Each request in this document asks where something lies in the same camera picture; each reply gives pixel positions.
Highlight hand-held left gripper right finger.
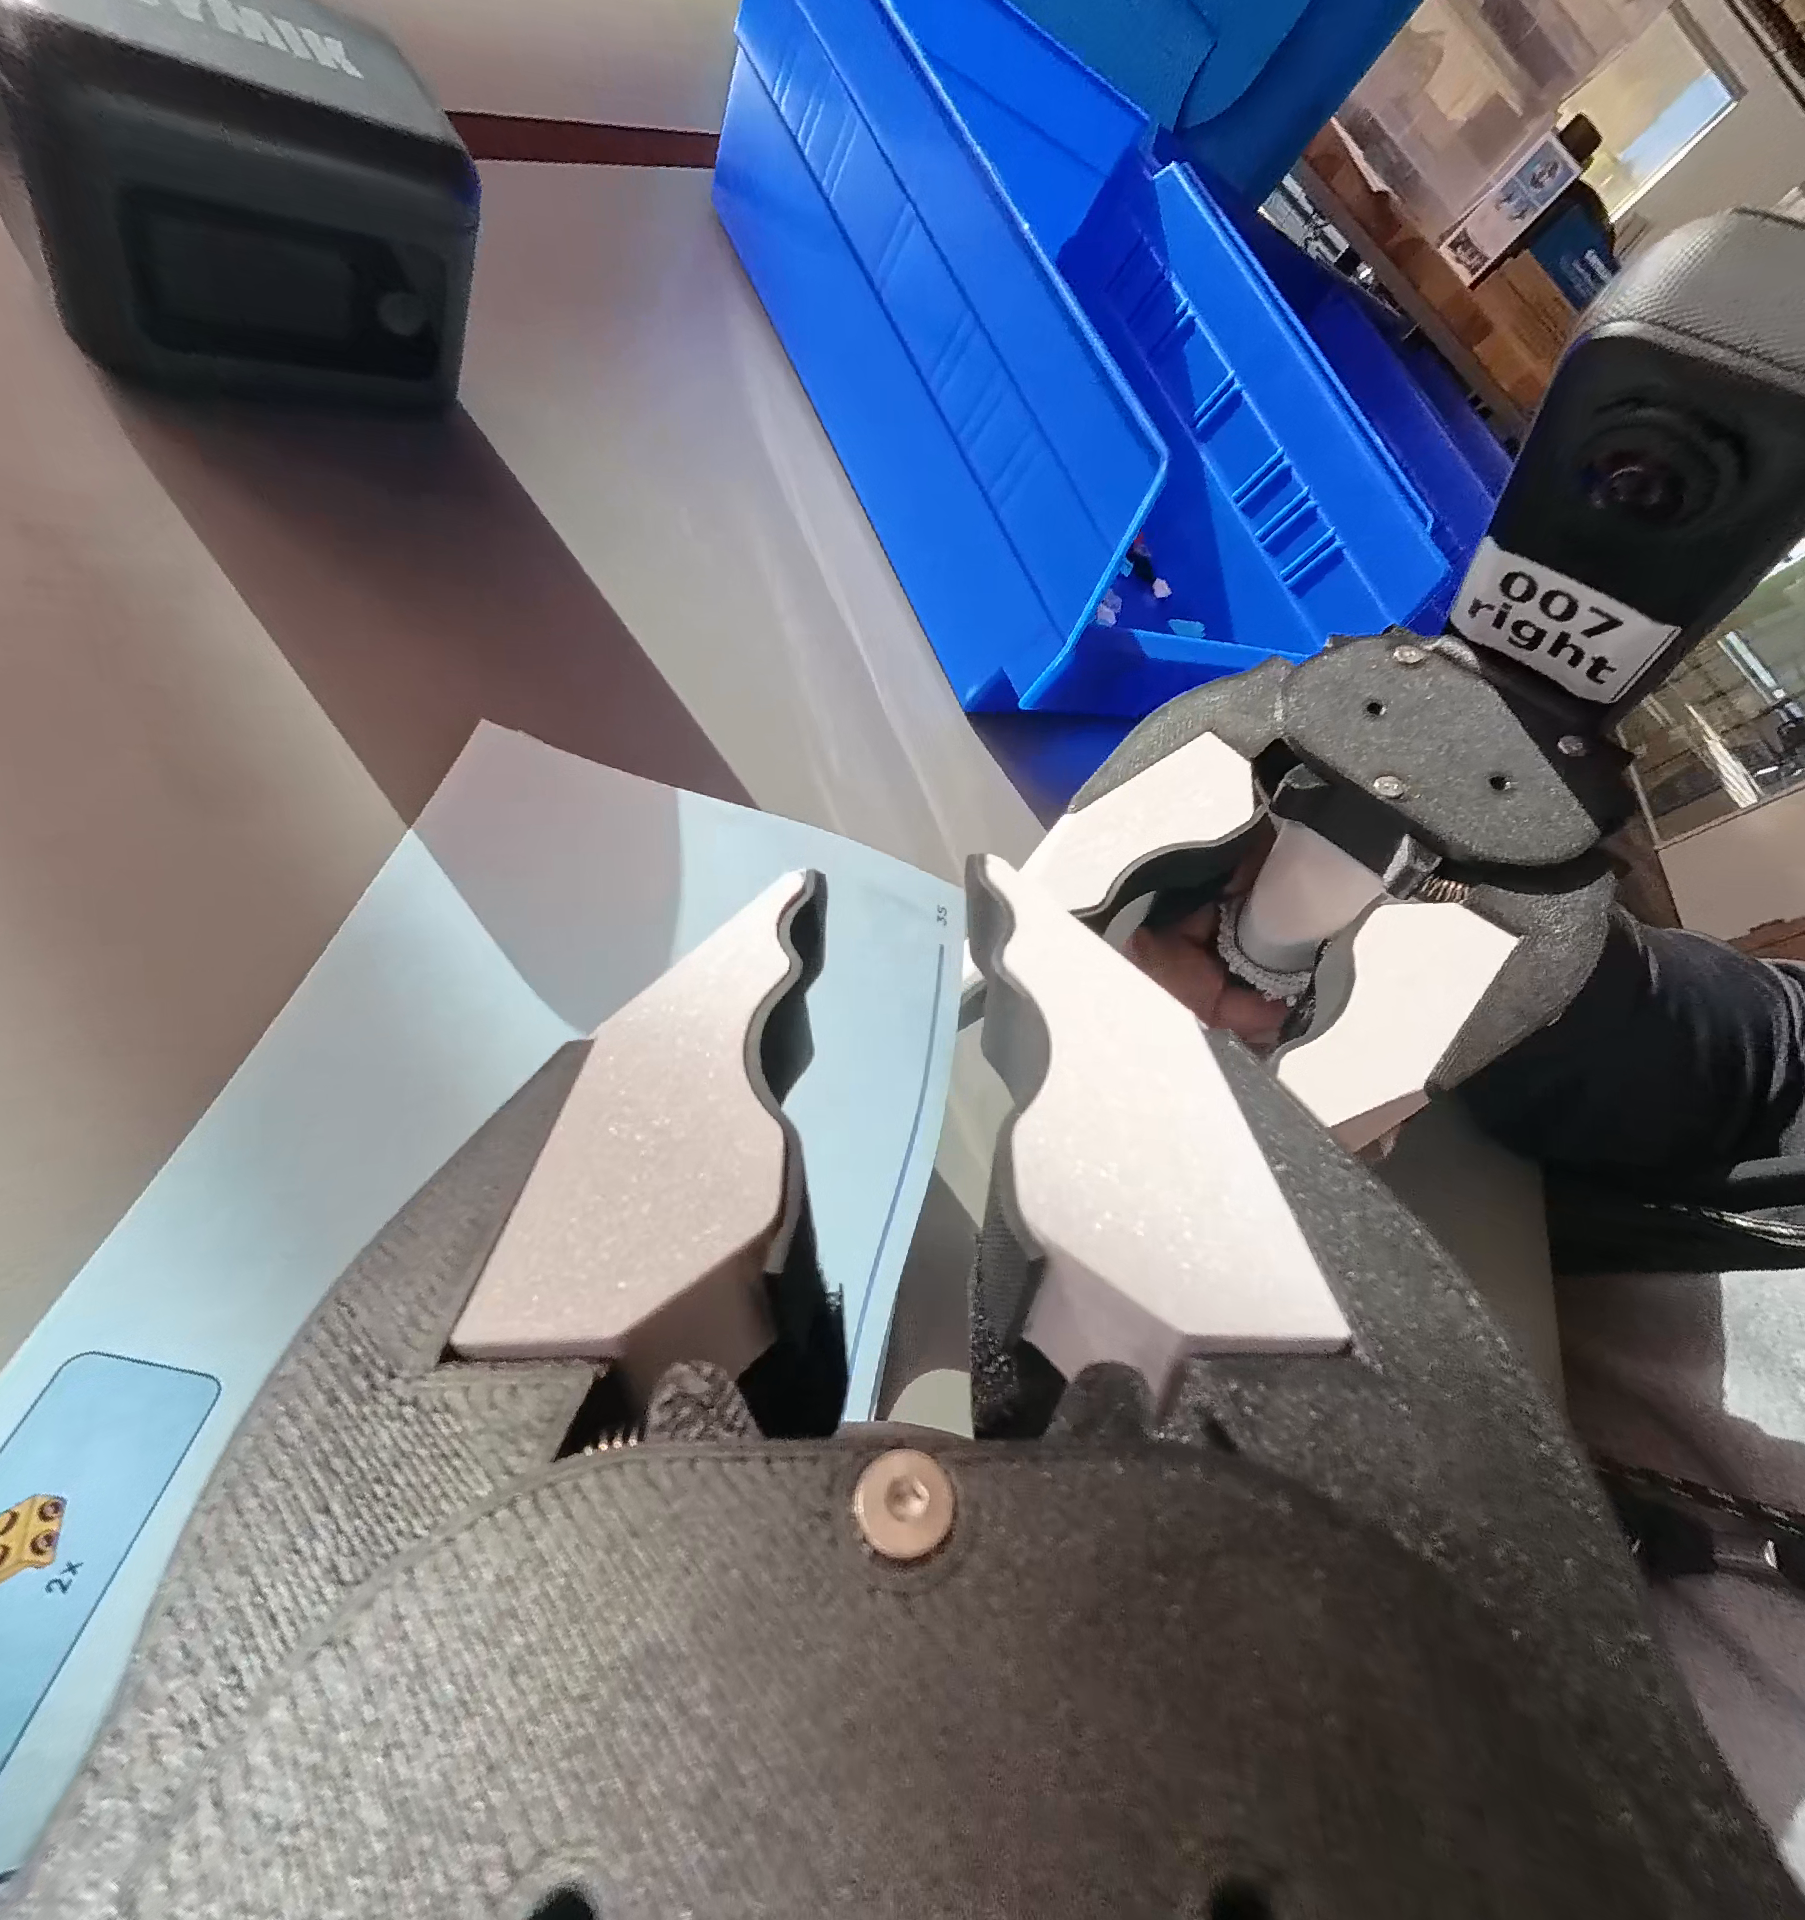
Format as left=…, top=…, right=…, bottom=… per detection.
left=967, top=856, right=1357, bottom=1427

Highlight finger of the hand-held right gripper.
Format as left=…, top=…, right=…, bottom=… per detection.
left=1268, top=901, right=1523, bottom=1130
left=1022, top=735, right=1267, bottom=934

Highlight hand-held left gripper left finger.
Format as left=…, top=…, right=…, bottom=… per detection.
left=451, top=867, right=848, bottom=1430

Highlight toy brick instruction booklet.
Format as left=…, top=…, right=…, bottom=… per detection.
left=0, top=719, right=967, bottom=1920

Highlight blue plastic bin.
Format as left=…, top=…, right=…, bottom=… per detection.
left=1151, top=149, right=1519, bottom=638
left=711, top=0, right=1460, bottom=719

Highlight person's right hand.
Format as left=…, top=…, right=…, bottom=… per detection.
left=1112, top=884, right=1303, bottom=1053

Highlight loose toy pieces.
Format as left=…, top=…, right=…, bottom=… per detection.
left=1094, top=532, right=1197, bottom=633

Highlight small labelled box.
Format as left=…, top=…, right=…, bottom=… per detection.
left=1442, top=128, right=1582, bottom=287

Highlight clear plastic parts box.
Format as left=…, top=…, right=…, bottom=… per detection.
left=1329, top=0, right=1746, bottom=205

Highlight teal carry case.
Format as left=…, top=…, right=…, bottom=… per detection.
left=1141, top=0, right=1429, bottom=170

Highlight black box device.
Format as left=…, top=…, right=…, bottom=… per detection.
left=0, top=0, right=485, bottom=424

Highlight black braided cord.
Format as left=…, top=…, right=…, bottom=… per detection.
left=1547, top=1152, right=1805, bottom=1603

